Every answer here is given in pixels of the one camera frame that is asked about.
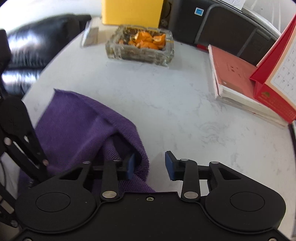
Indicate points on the clear plastic wrapper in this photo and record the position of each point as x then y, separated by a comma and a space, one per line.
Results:
90, 34

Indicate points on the glass ashtray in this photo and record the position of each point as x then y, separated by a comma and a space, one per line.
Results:
138, 54

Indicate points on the black leather sofa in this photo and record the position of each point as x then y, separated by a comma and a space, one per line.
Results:
34, 46

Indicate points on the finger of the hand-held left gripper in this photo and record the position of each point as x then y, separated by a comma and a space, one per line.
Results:
16, 115
9, 197

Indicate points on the red desk calendar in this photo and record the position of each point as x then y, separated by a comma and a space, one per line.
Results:
272, 99

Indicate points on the orange peels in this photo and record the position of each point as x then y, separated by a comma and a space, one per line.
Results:
143, 40

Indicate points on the red notebook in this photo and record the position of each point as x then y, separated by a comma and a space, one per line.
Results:
231, 69

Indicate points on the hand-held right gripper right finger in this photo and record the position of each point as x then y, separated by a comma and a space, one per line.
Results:
170, 166

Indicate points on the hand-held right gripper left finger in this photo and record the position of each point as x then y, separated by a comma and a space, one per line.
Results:
130, 166

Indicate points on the black box with blue sticker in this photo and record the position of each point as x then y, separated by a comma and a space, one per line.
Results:
226, 34

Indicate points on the yellow box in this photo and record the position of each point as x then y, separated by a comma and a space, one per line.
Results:
131, 11

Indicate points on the purple towel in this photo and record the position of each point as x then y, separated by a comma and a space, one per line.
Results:
81, 129

